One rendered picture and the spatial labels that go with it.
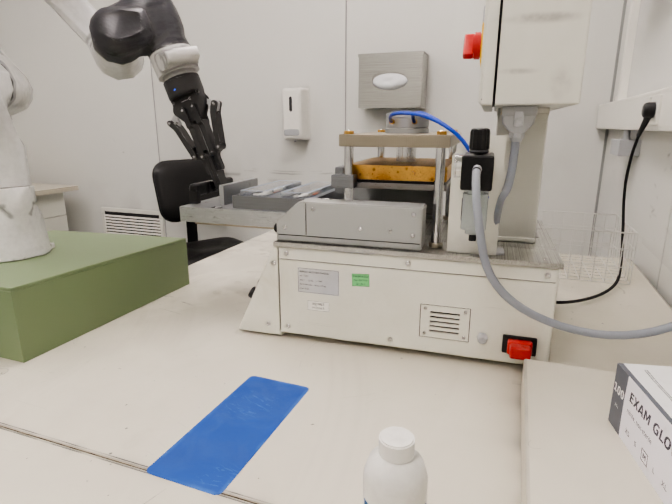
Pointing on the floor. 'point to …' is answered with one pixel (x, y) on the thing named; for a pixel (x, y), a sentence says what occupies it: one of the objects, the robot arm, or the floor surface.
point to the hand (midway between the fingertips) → (216, 172)
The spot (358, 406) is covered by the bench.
